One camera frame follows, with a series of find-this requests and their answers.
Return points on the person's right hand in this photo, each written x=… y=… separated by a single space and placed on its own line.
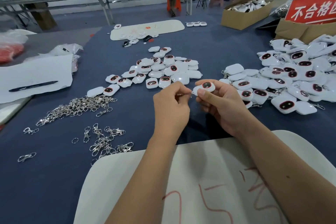
x=225 y=108

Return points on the white foam board red marks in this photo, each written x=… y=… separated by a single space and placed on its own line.
x=220 y=179

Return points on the orange bag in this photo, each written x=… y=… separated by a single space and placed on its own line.
x=9 y=53

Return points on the person's right forearm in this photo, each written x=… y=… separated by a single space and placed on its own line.
x=288 y=179

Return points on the white tag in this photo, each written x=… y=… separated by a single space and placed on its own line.
x=197 y=91

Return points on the white paper sheet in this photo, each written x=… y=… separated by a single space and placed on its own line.
x=34 y=74

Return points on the red sign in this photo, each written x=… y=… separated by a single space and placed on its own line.
x=314 y=8

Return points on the flat brown cardboard box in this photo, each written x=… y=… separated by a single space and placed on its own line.
x=295 y=31

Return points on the long white foam board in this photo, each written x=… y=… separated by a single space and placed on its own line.
x=168 y=27

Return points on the open cardboard box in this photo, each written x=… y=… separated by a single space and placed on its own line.
x=240 y=20

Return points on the person's left hand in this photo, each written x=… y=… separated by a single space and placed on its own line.
x=170 y=112

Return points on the white plastic bag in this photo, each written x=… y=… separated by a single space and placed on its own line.
x=15 y=36

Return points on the person's left forearm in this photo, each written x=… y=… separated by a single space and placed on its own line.
x=141 y=187

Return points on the small white plastic part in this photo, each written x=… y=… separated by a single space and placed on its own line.
x=196 y=24
x=203 y=24
x=189 y=24

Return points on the black pen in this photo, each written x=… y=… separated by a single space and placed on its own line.
x=32 y=86

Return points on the red plastic stool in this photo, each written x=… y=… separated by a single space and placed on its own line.
x=174 y=5

